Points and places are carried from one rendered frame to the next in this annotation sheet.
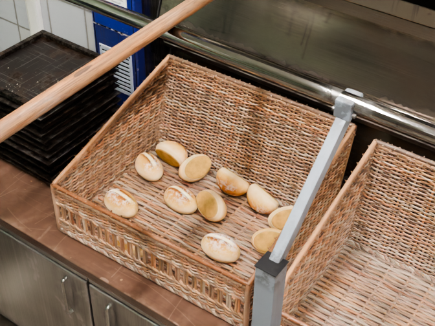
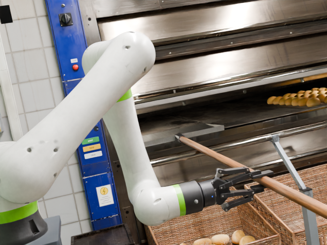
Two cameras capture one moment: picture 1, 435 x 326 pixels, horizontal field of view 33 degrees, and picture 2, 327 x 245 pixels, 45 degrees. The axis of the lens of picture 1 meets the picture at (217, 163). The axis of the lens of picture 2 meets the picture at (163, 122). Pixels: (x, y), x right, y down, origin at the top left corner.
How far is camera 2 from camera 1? 1.53 m
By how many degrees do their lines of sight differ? 53
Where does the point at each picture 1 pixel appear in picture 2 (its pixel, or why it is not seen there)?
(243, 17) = (171, 171)
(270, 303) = not seen: hidden behind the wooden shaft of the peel
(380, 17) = (226, 138)
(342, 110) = (276, 138)
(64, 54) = (97, 235)
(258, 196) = (221, 236)
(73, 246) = not seen: outside the picture
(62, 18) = (63, 236)
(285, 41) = (193, 169)
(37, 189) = not seen: outside the picture
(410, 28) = (236, 137)
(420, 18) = (238, 131)
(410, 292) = (294, 228)
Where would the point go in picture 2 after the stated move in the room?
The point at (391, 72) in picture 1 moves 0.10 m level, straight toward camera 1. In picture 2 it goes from (236, 157) to (248, 158)
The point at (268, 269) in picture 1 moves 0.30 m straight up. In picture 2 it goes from (308, 189) to (299, 121)
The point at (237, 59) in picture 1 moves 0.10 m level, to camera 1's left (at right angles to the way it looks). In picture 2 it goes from (232, 145) to (220, 150)
